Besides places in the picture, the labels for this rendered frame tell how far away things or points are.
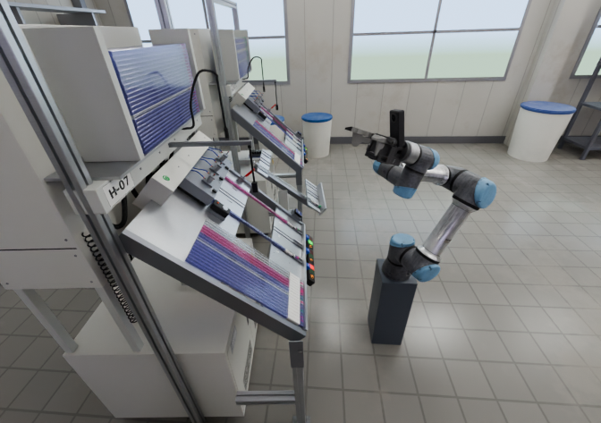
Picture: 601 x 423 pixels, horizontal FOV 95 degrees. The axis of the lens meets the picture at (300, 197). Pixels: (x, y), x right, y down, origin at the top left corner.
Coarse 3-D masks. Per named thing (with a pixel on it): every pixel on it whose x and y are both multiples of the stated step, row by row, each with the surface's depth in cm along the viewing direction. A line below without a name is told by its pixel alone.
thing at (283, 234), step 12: (276, 216) 146; (288, 216) 156; (276, 228) 138; (288, 228) 147; (300, 228) 157; (276, 240) 132; (288, 240) 139; (300, 240) 148; (276, 252) 125; (300, 252) 140; (288, 264) 126; (300, 264) 133; (300, 276) 126
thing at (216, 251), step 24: (216, 240) 101; (240, 240) 111; (192, 264) 88; (216, 264) 94; (240, 264) 102; (264, 264) 112; (240, 288) 94; (264, 288) 103; (288, 288) 113; (288, 312) 103
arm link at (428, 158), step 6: (420, 150) 92; (426, 150) 94; (432, 150) 95; (420, 156) 92; (426, 156) 93; (432, 156) 95; (438, 156) 97; (420, 162) 94; (426, 162) 95; (432, 162) 96; (438, 162) 97; (414, 168) 96; (420, 168) 96; (426, 168) 96; (432, 168) 98
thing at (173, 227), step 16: (176, 192) 104; (224, 192) 127; (240, 192) 136; (144, 208) 89; (160, 208) 94; (176, 208) 99; (192, 208) 105; (240, 208) 127; (144, 224) 85; (160, 224) 89; (176, 224) 94; (192, 224) 99; (224, 224) 112; (160, 240) 86; (176, 240) 90; (192, 240) 95; (176, 256) 86
